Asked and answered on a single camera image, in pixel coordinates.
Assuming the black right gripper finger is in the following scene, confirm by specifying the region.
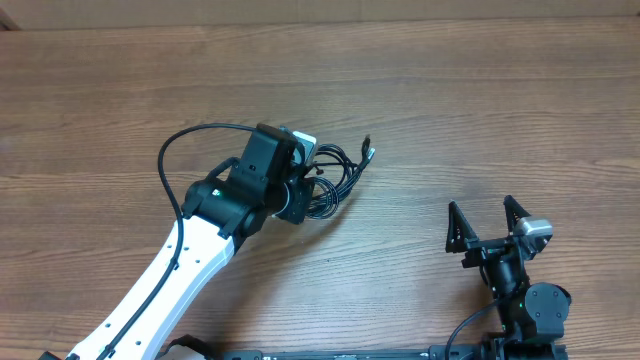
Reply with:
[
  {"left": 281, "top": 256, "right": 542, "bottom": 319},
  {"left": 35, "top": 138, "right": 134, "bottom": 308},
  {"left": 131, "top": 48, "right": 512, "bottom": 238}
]
[
  {"left": 445, "top": 201, "right": 479, "bottom": 253},
  {"left": 503, "top": 195, "right": 531, "bottom": 233}
]

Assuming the black usb cable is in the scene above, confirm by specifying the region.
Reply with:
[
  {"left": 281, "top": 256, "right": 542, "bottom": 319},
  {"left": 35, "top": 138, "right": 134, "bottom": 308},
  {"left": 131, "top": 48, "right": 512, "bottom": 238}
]
[{"left": 304, "top": 133, "right": 377, "bottom": 220}]

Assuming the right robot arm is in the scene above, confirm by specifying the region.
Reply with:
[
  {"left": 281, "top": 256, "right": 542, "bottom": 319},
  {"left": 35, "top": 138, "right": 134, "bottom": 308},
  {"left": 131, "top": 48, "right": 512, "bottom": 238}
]
[{"left": 441, "top": 195, "right": 572, "bottom": 360}]

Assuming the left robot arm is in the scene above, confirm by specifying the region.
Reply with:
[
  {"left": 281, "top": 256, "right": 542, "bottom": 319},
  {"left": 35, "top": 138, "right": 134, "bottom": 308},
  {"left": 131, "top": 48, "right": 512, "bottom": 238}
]
[{"left": 67, "top": 124, "right": 318, "bottom": 360}]

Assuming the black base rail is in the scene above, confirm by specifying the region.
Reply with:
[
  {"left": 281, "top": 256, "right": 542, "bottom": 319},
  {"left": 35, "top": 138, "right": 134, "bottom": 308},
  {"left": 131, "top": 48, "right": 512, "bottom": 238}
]
[{"left": 159, "top": 334, "right": 569, "bottom": 360}]

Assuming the black left camera cable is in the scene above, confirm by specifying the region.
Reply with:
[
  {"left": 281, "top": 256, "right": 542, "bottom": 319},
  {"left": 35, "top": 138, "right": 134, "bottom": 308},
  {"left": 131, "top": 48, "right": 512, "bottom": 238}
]
[{"left": 94, "top": 122, "right": 259, "bottom": 360}]

